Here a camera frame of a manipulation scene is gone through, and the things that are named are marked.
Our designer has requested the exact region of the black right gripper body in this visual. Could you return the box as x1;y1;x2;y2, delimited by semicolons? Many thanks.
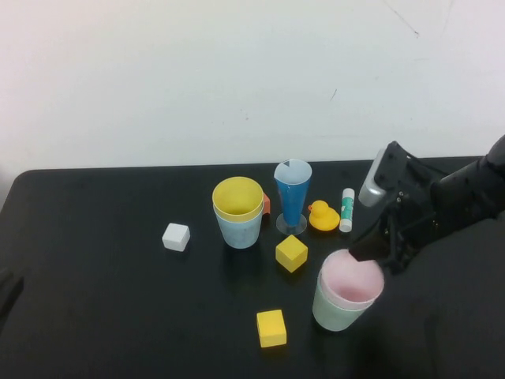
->
377;156;441;260

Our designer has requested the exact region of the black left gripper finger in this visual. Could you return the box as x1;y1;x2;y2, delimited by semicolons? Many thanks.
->
0;268;25;317

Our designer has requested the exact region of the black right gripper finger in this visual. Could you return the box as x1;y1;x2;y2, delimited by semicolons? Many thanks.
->
387;251;413;276
348;226;391;265

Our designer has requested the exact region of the pink plastic cup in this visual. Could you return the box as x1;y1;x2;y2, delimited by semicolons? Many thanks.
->
318;248;386;311

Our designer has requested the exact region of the green plastic cup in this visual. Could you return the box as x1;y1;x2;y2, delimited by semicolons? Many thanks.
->
312;276;376;333

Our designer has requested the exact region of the yellow plastic cup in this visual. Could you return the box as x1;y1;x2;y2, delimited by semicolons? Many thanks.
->
211;176;264;223

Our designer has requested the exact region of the white green glue stick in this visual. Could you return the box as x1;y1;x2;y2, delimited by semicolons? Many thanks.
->
339;188;356;234

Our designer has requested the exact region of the yellow rubber duck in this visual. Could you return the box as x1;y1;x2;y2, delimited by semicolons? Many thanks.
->
308;200;341;232

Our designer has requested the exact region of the yellow cube block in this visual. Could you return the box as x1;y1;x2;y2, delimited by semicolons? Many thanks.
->
275;234;309;273
256;309;288;349

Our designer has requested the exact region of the blue paper cone cup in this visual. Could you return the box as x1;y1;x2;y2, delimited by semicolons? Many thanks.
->
274;159;313;236

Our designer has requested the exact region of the light blue plastic cup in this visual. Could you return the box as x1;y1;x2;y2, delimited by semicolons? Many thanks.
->
214;203;264;250

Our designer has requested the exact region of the white cube block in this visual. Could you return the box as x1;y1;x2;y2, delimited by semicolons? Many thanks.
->
162;223;192;252

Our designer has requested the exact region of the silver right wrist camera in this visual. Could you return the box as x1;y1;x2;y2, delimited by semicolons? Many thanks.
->
357;141;412;208

